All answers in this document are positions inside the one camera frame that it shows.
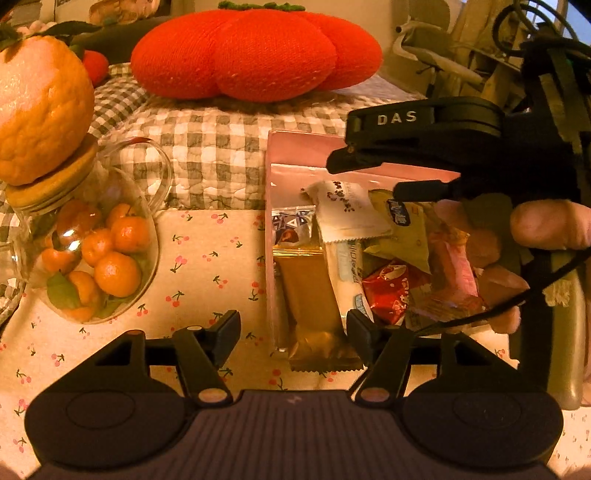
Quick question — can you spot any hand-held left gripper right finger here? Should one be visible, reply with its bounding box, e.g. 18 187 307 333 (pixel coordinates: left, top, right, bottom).
346 308 497 404

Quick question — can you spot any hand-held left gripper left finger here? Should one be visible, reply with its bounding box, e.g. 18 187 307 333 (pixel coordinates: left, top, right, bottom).
95 310 242 407

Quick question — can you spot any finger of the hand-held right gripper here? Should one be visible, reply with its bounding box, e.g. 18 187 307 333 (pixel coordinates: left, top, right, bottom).
327 97 503 174
392 179 462 202

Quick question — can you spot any yellow snack packet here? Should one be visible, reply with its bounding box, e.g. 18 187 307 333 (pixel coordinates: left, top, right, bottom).
362 189 432 273

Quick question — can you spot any red snack packet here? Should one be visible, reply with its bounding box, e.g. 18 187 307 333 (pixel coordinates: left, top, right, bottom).
362 261 432 326

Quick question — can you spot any long white blue snack packet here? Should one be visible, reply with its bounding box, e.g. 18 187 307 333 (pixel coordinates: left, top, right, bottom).
323 240 375 333

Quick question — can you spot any brown snack packet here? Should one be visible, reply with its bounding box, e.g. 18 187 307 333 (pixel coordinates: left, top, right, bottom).
272 247 363 372

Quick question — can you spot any white and orange snack packet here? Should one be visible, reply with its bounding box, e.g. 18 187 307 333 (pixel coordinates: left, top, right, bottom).
406 277 488 330

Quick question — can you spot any pink snack packet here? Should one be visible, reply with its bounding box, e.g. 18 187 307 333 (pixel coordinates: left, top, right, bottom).
427 231 481 301

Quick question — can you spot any white packet with black writing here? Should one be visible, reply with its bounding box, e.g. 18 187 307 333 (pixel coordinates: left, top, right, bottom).
307 180 393 243

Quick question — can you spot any pink shallow box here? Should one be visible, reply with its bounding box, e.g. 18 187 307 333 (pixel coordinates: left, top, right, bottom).
265 129 462 352

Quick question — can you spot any dark blue patterned snack packet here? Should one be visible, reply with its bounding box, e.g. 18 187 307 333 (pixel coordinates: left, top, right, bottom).
271 209 317 247

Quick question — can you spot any person's right hand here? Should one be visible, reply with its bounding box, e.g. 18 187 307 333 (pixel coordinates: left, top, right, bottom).
434 194 591 335

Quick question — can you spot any cherry print tablecloth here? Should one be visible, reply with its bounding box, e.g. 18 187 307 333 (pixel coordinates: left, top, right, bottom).
0 208 591 476

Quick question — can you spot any grey office chair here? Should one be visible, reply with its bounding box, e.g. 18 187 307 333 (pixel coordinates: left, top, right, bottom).
392 0 485 100

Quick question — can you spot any pile of small oranges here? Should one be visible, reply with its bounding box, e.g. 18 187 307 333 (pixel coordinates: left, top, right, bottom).
41 200 153 321

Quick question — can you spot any glass jar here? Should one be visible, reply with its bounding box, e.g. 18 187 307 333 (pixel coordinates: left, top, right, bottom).
0 138 174 324

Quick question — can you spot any large red persimmon cushion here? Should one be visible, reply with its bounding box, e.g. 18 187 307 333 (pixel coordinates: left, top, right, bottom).
130 2 383 103

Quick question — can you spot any grey checked quilt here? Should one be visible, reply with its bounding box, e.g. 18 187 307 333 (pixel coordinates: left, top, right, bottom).
0 62 430 241

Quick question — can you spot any orange-shaped jar lid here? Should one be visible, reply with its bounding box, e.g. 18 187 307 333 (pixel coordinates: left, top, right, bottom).
0 34 100 215

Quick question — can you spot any small red persimmon cushion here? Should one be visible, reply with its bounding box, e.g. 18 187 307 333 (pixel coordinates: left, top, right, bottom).
83 50 109 88

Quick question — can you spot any dark green cushion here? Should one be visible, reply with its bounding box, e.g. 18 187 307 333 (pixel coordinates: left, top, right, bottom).
69 16 171 51

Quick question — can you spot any floral plush toy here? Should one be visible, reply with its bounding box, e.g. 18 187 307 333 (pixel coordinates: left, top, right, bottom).
90 0 160 24

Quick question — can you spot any pink plush toy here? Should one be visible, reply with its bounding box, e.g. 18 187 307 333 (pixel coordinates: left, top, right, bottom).
16 21 56 38

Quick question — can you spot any black cable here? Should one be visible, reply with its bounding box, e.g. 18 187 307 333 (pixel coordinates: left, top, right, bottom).
411 249 591 333

